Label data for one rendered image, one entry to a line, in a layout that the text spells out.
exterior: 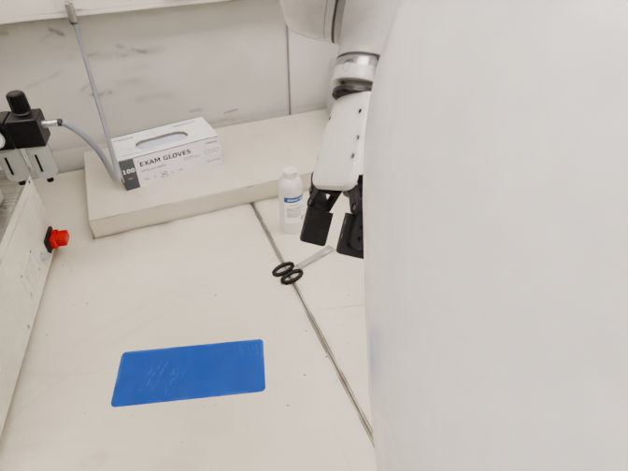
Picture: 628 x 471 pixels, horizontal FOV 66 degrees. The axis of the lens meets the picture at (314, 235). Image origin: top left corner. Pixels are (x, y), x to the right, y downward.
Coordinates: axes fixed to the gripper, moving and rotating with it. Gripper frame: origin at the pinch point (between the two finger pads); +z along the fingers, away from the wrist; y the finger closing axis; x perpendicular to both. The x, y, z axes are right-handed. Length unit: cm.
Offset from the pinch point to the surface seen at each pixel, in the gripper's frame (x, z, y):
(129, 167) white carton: 18, -4, 66
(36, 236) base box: 31, 13, 55
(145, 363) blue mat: 10.2, 26.7, 33.2
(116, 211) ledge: 18, 6, 63
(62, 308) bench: 24, 24, 49
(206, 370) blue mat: 1.5, 25.0, 28.2
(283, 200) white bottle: -10.5, -4.8, 45.6
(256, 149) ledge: -10, -16, 72
